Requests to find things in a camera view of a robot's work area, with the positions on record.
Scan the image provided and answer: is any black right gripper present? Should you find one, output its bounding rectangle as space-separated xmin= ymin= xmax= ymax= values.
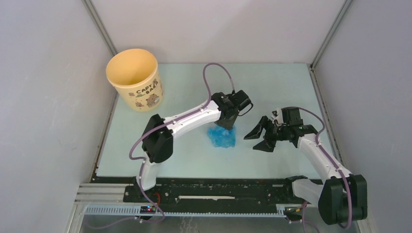
xmin=244 ymin=115 xmax=290 ymax=153

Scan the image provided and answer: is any blue plastic trash bag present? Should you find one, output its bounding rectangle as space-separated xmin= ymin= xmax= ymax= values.
xmin=206 ymin=125 xmax=236 ymax=148

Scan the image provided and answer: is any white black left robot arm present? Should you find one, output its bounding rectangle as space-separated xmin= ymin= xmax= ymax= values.
xmin=129 ymin=90 xmax=254 ymax=202

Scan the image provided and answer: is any aluminium frame rail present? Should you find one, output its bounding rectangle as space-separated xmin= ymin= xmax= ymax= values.
xmin=75 ymin=183 xmax=128 ymax=203

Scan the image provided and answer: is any small electronics board with LEDs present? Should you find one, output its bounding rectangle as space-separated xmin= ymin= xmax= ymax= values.
xmin=139 ymin=205 xmax=157 ymax=214

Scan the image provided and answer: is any yellow capybara trash bin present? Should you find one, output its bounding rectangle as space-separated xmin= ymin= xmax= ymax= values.
xmin=105 ymin=49 xmax=163 ymax=112

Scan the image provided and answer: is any white cable duct rail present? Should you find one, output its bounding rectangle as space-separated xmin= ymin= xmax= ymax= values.
xmin=83 ymin=205 xmax=286 ymax=217

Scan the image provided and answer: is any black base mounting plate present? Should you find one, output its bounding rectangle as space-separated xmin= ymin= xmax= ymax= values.
xmin=91 ymin=177 xmax=304 ymax=214

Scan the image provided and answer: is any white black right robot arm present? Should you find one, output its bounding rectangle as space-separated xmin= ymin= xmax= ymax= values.
xmin=244 ymin=107 xmax=368 ymax=228

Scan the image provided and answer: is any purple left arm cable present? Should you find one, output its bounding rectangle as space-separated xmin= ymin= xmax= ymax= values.
xmin=128 ymin=63 xmax=236 ymax=224

